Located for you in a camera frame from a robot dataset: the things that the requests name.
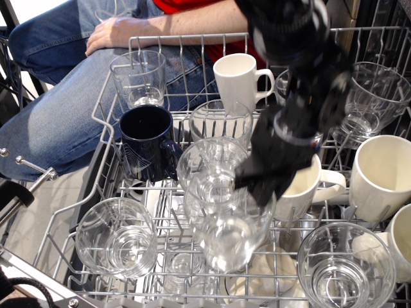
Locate white mug back centre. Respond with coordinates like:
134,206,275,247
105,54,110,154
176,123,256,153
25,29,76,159
213,53,275,116

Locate black braided cable bottom left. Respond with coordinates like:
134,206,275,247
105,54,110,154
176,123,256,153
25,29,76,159
0,277,55,308

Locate white dish on lower rack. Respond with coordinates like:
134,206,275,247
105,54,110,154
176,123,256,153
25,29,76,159
220,244,309,307

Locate clear glass cup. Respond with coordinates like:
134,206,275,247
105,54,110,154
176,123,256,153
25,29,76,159
331,62,410,149
184,167,275,273
177,137,247,191
275,69,325,145
75,197,157,279
297,222,396,307

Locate small glass on lower rack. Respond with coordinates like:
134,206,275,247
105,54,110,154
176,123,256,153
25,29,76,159
163,252,204,295

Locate blue jeans legs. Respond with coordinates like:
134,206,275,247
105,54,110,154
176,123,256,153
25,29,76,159
1,1,222,182

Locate white controller with cable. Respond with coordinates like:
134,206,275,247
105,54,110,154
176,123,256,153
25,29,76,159
94,0,137,22

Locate person's bare forearm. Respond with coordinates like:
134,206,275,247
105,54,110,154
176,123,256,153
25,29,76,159
140,1,248,46

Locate dark blue ceramic mug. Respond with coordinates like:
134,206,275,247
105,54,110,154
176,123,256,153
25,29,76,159
119,105,182,183

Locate white mug far right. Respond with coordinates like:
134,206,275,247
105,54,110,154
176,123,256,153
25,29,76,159
352,204,410,283

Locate clear glass behind middle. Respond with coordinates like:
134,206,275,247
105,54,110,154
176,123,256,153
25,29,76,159
189,99,254,150

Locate metal clamp with black handle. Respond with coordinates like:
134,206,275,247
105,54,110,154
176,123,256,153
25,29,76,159
1,156,58,226

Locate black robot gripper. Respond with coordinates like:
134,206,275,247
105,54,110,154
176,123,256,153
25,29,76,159
233,69,352,207

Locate tall clear glass back left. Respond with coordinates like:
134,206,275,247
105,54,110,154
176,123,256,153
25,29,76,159
110,50,166,109

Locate grey wire dishwasher rack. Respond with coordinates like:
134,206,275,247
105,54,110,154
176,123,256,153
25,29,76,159
34,26,410,307

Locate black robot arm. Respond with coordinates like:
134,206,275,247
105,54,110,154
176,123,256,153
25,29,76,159
234,1,353,207

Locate person's resting hand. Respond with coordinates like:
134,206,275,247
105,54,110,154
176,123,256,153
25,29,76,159
85,17,153,56

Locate large white mug right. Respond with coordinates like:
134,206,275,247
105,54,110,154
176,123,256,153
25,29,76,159
349,135,410,222

